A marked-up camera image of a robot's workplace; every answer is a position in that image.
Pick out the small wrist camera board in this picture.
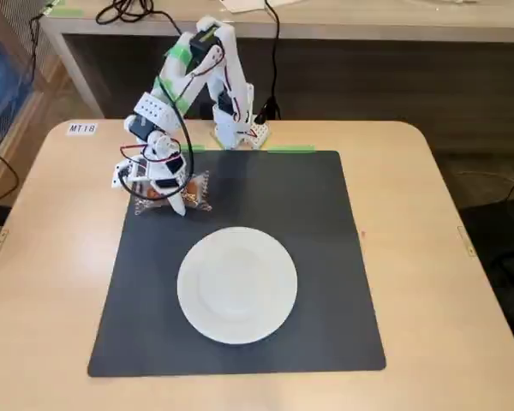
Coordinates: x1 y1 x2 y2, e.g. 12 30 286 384
110 156 150 190

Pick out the white round plate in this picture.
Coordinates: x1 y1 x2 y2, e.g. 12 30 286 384
176 226 299 346

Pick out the clear snack package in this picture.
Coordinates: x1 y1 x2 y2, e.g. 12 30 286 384
133 170 214 214

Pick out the black power cable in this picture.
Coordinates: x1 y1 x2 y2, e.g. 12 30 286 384
263 0 283 104

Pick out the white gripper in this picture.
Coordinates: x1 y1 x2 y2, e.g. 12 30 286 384
145 130 188 217

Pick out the black power plug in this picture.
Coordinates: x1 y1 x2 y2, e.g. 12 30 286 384
256 97 283 122

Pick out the thin black cable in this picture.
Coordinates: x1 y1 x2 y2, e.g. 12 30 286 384
0 145 19 203

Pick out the dark grey mat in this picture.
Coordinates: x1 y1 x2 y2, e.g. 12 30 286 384
87 149 387 378

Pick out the blue plastic box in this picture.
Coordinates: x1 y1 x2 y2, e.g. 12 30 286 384
0 16 38 129

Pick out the black camera cable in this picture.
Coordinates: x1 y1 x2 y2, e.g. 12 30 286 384
153 74 196 202

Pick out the white paper sheet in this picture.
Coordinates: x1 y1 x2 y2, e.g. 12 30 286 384
220 0 269 14

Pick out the beige wooden desk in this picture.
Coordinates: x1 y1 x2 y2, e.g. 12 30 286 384
38 0 514 119

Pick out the coiled black cable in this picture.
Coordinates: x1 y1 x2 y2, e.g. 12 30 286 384
95 0 185 39

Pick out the white MT18 label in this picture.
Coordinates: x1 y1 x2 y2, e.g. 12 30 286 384
67 122 99 137

